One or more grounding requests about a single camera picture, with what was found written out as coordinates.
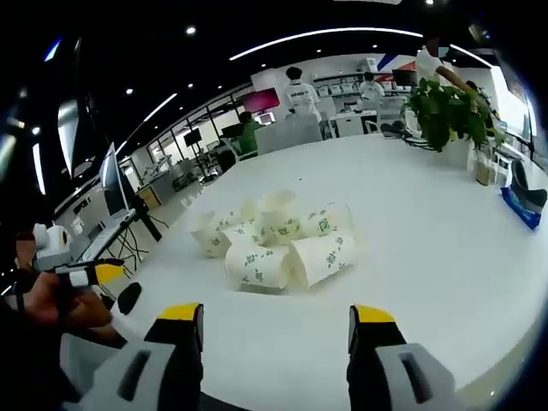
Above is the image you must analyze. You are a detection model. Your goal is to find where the curved ceiling light strip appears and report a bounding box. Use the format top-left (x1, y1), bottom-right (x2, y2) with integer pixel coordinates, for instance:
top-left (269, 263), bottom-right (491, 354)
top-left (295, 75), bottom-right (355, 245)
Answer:
top-left (228, 27), bottom-right (426, 62)

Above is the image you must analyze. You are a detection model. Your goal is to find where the person's left hand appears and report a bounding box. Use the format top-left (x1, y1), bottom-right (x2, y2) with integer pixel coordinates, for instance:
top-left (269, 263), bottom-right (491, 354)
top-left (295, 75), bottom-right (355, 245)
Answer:
top-left (21, 270), bottom-right (115, 342)

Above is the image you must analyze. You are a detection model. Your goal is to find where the black office chair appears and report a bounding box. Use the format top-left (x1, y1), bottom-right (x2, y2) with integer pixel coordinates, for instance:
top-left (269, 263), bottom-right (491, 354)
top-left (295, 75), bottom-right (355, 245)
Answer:
top-left (379, 118), bottom-right (432, 150)

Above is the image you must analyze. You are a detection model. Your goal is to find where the pile of white paper cups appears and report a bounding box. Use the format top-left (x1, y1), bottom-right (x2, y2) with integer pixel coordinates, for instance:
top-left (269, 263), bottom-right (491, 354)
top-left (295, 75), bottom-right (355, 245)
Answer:
top-left (188, 189), bottom-right (369, 296)

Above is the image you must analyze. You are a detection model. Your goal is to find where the computer monitor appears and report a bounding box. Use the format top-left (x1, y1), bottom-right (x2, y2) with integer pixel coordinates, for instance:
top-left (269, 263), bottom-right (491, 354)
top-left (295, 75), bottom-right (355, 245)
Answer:
top-left (98, 142), bottom-right (130, 220)

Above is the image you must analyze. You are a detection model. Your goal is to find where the white partition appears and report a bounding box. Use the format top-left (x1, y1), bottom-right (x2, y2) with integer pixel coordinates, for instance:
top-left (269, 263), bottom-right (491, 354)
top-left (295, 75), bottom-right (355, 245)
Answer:
top-left (255, 114), bottom-right (323, 156)

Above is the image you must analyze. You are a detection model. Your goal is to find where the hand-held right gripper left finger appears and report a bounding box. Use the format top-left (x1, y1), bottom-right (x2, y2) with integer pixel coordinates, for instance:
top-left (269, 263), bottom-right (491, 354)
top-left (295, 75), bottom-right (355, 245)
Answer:
top-left (63, 301), bottom-right (206, 411)

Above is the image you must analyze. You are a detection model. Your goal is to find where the desk with black legs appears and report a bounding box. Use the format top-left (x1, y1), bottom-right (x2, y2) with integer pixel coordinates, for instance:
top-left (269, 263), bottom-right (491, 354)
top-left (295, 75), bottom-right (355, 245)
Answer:
top-left (76, 207), bottom-right (164, 275)

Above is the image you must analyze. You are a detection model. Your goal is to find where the small monitor on stand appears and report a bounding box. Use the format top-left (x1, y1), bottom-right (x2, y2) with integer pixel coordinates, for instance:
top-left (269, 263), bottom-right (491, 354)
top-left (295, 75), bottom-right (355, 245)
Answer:
top-left (183, 129), bottom-right (203, 160)

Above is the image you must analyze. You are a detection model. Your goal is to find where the clear jar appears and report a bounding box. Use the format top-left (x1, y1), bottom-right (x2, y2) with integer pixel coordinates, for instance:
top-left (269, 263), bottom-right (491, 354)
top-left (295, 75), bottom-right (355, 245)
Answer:
top-left (472, 149), bottom-right (494, 188)

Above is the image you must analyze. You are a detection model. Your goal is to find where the pink wall screen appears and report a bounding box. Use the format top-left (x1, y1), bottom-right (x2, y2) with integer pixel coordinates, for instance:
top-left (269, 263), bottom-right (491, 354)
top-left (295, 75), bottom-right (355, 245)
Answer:
top-left (241, 86), bottom-right (282, 113)

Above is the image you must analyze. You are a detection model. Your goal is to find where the blue wipes packet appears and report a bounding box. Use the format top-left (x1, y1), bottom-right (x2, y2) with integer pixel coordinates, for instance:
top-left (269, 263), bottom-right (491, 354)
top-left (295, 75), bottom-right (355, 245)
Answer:
top-left (499, 185), bottom-right (543, 231)

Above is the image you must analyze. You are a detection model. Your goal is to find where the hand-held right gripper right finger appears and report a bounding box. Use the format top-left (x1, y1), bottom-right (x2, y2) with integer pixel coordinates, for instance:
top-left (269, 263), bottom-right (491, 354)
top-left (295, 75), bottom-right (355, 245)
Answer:
top-left (346, 303), bottom-right (457, 411)

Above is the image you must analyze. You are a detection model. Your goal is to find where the white table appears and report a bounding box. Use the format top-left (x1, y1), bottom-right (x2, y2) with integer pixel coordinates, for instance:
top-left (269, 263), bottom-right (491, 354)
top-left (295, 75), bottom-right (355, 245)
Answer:
top-left (59, 131), bottom-right (548, 411)

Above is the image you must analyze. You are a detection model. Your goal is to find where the green potted plant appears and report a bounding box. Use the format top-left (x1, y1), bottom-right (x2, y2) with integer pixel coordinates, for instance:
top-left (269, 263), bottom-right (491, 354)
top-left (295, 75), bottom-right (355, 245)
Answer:
top-left (400, 76), bottom-right (507, 171)

